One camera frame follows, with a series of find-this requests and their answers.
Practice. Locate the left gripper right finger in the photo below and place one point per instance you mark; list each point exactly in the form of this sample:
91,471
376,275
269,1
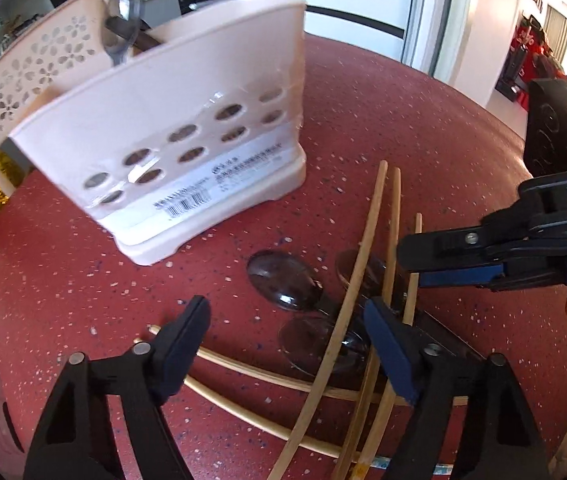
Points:
500,437

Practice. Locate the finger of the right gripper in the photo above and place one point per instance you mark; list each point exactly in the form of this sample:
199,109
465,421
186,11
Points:
454,249
479,276

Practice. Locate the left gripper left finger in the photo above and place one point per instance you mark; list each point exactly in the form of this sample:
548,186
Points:
74,438

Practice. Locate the black-handled metal spoon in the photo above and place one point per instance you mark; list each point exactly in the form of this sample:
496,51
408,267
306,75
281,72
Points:
123,29

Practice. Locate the blue-patterned bamboo chopstick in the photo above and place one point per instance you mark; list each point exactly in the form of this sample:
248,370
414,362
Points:
389,396

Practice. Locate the dark plastic spoon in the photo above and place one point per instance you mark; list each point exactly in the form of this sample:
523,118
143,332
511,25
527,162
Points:
284,280
304,341
427,326

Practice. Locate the white refrigerator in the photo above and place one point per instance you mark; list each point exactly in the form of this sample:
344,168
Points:
409,31

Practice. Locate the white plastic utensil holder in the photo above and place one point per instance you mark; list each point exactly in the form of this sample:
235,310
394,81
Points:
183,136

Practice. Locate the white perforated storage cart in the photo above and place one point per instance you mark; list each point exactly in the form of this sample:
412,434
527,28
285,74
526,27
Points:
61,50

